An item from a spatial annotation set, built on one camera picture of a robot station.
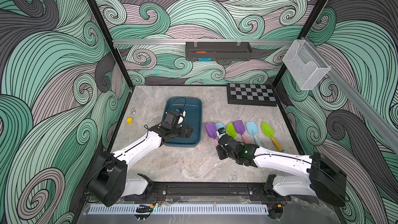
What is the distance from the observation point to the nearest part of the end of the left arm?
0.62m

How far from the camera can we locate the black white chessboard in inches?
42.9

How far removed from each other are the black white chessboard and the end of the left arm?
48 cm
